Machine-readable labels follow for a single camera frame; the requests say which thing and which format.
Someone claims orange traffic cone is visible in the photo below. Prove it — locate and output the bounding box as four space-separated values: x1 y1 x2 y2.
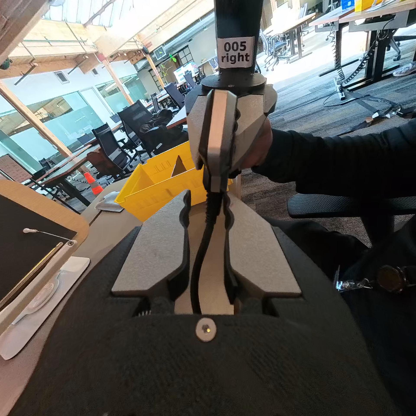
83 172 104 195

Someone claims yellow plastic bin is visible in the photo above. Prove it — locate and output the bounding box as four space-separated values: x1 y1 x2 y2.
115 141 234 222

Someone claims black badge reel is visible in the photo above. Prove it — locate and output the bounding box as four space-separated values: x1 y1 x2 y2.
335 265 416 294

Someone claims black board on white stand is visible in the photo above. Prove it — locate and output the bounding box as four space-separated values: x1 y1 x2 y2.
0 180 90 361

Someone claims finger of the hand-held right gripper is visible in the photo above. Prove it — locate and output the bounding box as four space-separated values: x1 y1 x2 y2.
186 90 237 193
229 94 277 177

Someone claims brown perforated board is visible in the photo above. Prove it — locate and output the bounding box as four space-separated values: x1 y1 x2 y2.
0 154 33 183

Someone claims white tethered pin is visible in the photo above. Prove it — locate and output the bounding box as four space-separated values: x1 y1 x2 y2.
23 228 76 246

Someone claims person's black trouser leg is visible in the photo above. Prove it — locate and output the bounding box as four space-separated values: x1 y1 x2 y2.
265 217 371 280

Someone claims metal hdmi port hub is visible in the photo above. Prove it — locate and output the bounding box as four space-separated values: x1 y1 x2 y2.
190 169 229 315

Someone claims person's right forearm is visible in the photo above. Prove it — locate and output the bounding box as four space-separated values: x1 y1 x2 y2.
252 119 416 199

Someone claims grey flat pad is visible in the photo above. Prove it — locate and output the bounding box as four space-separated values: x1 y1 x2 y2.
95 191 125 213

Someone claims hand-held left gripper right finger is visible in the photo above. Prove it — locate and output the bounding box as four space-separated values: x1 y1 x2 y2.
223 196 302 305

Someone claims person's right hand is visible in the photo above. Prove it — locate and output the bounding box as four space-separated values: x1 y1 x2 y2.
250 119 274 169

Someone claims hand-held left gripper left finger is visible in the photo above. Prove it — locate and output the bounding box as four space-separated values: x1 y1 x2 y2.
111 189 190 301

